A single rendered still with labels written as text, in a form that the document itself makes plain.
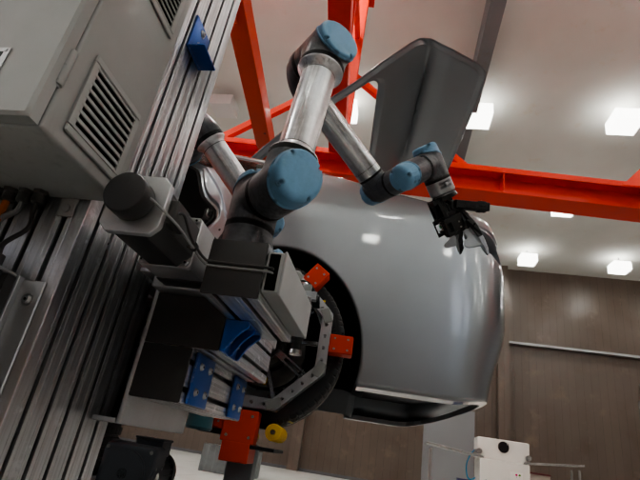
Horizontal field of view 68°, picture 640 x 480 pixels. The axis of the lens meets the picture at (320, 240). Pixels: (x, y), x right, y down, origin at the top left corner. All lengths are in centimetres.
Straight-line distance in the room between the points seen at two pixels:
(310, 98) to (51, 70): 61
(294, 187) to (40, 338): 52
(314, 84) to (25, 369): 82
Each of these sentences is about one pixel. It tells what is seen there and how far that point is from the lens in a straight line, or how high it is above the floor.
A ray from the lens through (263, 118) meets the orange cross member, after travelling 357.
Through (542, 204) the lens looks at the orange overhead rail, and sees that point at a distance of 507.
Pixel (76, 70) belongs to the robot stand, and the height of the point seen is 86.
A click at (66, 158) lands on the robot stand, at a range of 71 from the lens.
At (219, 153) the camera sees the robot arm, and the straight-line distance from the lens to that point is 147.
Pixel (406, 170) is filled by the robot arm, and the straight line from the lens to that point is 128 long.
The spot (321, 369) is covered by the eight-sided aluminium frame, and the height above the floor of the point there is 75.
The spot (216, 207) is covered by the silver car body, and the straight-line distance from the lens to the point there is 241.
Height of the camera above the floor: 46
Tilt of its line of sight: 24 degrees up
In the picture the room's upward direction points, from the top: 9 degrees clockwise
